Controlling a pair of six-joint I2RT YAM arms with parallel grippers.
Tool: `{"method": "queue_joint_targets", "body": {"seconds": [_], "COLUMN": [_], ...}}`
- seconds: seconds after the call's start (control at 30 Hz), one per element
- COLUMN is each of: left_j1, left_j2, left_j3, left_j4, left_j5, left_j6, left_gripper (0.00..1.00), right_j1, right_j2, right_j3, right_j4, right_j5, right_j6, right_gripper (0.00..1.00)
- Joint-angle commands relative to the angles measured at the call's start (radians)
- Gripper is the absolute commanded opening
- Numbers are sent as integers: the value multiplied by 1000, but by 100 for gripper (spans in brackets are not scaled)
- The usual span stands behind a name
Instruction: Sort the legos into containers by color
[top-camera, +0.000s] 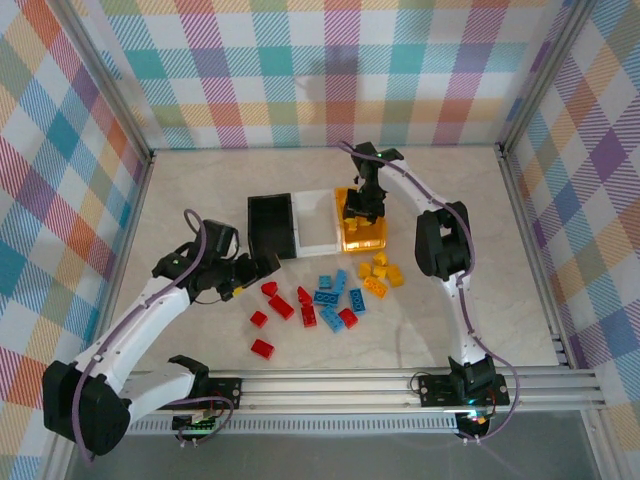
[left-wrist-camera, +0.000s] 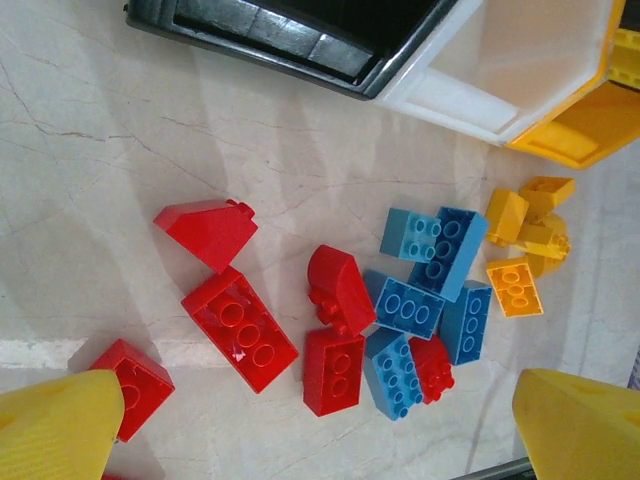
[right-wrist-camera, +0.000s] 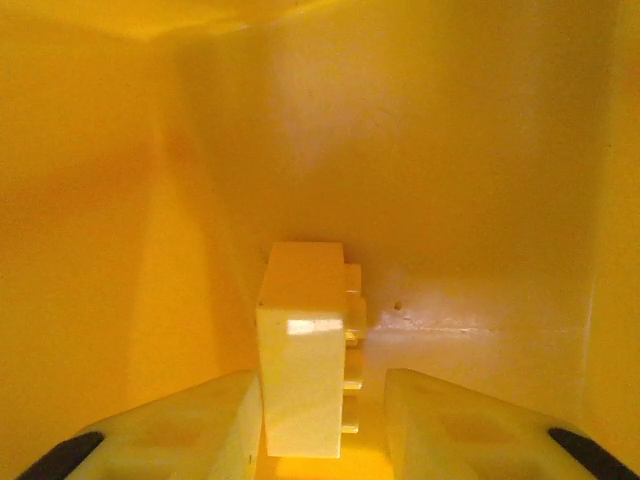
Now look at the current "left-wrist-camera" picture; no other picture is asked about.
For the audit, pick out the yellow square lego brick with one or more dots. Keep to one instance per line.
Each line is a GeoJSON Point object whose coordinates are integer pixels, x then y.
{"type": "Point", "coordinates": [537, 240]}

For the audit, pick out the red rounded studded lego brick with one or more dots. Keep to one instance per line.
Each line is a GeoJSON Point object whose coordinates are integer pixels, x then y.
{"type": "Point", "coordinates": [425, 357]}

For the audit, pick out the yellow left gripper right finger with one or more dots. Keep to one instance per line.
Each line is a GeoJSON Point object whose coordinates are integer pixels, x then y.
{"type": "Point", "coordinates": [585, 430]}

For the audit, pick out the red curved lego brick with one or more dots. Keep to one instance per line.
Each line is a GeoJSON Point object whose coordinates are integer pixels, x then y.
{"type": "Point", "coordinates": [340, 285]}

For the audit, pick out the red medium lego brick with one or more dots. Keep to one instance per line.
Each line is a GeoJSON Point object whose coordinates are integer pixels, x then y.
{"type": "Point", "coordinates": [320, 380]}

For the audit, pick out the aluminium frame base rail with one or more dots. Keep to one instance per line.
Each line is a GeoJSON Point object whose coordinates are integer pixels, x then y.
{"type": "Point", "coordinates": [500, 472]}

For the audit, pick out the red small lego brick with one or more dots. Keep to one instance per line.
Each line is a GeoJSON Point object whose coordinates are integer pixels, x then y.
{"type": "Point", "coordinates": [150, 380]}

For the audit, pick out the yellow plastic container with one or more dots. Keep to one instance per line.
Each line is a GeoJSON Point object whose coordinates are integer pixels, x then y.
{"type": "Point", "coordinates": [575, 135]}

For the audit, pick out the yellow sloped lego brick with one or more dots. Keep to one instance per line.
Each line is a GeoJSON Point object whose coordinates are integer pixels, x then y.
{"type": "Point", "coordinates": [507, 217]}
{"type": "Point", "coordinates": [555, 197]}

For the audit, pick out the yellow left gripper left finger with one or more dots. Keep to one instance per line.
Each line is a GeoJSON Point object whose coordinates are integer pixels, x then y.
{"type": "Point", "coordinates": [55, 430]}

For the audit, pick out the red sloped lego brick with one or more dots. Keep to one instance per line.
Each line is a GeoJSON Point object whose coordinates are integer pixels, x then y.
{"type": "Point", "coordinates": [210, 235]}

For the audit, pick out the blue long lego brick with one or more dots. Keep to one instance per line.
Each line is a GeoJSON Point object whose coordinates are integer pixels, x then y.
{"type": "Point", "coordinates": [377, 360]}
{"type": "Point", "coordinates": [450, 325]}
{"type": "Point", "coordinates": [380, 290]}
{"type": "Point", "coordinates": [475, 235]}

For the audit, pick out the black plastic container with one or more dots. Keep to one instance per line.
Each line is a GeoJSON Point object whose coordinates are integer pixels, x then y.
{"type": "Point", "coordinates": [280, 30]}

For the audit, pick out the light blue square lego brick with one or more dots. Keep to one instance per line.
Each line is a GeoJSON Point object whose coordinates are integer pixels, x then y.
{"type": "Point", "coordinates": [397, 232]}

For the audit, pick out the yellow rounded lego brick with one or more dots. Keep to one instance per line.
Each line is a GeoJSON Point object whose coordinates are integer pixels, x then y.
{"type": "Point", "coordinates": [542, 265]}

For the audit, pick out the white plastic container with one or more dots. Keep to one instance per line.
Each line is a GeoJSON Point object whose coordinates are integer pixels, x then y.
{"type": "Point", "coordinates": [500, 50]}

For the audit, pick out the red long lego brick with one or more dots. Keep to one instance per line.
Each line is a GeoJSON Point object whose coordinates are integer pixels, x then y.
{"type": "Point", "coordinates": [205, 305]}

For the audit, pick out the yellow long lego brick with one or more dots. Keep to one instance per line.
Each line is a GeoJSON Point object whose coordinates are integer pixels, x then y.
{"type": "Point", "coordinates": [515, 290]}

